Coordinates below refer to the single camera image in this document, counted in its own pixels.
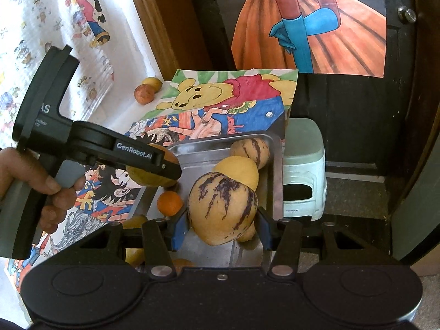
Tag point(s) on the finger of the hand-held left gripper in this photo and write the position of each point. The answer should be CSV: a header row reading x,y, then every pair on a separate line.
x,y
168,168

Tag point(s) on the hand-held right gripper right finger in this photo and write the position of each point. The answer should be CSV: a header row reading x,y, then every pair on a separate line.
x,y
264,230

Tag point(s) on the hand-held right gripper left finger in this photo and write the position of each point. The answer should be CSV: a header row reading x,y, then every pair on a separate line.
x,y
180,229

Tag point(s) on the smooth yellow-green mango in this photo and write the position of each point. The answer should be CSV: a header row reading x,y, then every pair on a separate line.
x,y
147,180

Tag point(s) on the metal tray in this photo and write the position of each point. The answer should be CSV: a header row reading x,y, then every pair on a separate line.
x,y
202,153

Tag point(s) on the large purple-striped pepino melon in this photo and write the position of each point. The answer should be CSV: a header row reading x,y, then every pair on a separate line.
x,y
220,209

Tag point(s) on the yellow lemon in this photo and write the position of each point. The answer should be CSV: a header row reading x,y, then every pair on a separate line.
x,y
237,172

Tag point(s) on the person's left hand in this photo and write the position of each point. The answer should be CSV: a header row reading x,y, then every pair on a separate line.
x,y
24,168

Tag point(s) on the tan round fruit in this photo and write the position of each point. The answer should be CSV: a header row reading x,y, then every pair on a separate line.
x,y
248,234

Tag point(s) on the light green plastic stool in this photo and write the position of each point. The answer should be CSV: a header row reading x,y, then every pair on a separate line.
x,y
302,165

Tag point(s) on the red-orange apple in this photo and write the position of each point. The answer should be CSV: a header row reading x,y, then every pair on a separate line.
x,y
144,94

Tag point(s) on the small striped pepino melon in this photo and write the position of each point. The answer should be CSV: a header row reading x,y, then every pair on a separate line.
x,y
249,151

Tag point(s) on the yellow bear drawing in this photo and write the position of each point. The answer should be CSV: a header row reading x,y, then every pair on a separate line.
x,y
206,92

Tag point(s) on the pale yellow round fruit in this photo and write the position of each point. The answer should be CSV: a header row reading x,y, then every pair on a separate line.
x,y
154,83

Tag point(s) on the white printed cloth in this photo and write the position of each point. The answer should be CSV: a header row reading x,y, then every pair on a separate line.
x,y
41,13

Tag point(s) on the dark door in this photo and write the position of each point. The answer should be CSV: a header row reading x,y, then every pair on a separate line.
x,y
343,110

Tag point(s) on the orange dress poster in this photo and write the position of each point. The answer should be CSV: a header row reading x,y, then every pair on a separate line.
x,y
337,41

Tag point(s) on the wooden door frame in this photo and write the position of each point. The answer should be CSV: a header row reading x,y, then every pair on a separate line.
x,y
161,24

